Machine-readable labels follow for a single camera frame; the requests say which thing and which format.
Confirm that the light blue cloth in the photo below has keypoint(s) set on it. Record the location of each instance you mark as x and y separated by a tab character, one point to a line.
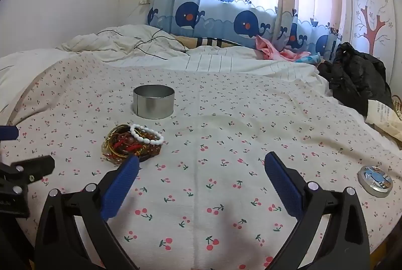
309	59

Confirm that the cherry print bedsheet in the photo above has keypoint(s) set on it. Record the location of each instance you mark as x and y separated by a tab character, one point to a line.
219	132

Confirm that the pink cloth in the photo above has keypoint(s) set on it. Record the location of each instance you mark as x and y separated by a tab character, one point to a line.
270	48

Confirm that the beige black striped pillow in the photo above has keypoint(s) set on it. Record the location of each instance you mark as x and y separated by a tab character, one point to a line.
188	41

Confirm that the white printed paper bag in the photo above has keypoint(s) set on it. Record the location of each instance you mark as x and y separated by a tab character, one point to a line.
386	119

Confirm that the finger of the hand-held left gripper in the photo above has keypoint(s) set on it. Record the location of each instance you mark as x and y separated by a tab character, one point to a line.
37	166
8	132

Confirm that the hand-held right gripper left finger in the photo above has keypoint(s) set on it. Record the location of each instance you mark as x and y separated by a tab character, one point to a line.
121	188

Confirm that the round metal tin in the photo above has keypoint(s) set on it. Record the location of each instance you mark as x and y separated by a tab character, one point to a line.
154	106

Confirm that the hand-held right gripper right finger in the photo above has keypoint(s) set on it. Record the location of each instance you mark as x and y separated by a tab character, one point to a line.
282	185

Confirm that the black jacket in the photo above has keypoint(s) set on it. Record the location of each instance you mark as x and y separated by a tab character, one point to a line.
355	75

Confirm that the white striped quilt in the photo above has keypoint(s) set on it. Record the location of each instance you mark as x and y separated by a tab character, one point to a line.
219	61

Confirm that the round tin lid blue print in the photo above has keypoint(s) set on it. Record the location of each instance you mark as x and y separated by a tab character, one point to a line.
375	180

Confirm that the tree wall sticker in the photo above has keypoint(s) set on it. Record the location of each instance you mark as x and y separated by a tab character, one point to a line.
372	28

